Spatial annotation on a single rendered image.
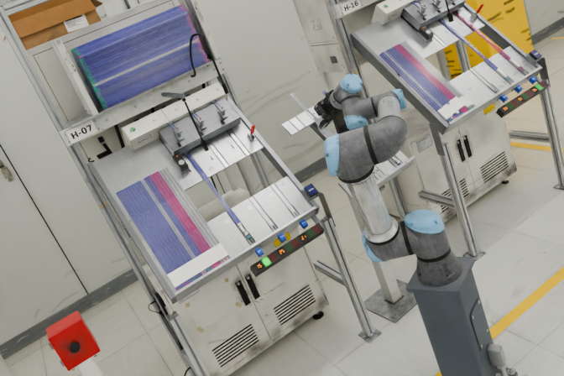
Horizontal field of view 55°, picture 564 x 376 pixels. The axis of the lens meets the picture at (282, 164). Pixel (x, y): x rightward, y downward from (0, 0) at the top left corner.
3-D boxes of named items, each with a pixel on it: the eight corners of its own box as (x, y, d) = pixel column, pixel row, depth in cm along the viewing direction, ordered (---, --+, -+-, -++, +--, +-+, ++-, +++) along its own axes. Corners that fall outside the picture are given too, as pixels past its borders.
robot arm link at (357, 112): (375, 117, 189) (368, 89, 192) (344, 127, 192) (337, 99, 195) (379, 125, 196) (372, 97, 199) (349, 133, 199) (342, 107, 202)
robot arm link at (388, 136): (406, 120, 148) (399, 80, 193) (367, 132, 151) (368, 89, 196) (418, 159, 151) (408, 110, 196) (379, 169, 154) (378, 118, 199)
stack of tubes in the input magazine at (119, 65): (210, 61, 244) (185, 2, 235) (104, 110, 226) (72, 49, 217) (200, 62, 255) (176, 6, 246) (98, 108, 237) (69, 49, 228)
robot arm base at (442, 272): (467, 259, 188) (461, 236, 184) (455, 288, 177) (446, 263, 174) (425, 258, 197) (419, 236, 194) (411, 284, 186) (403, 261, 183)
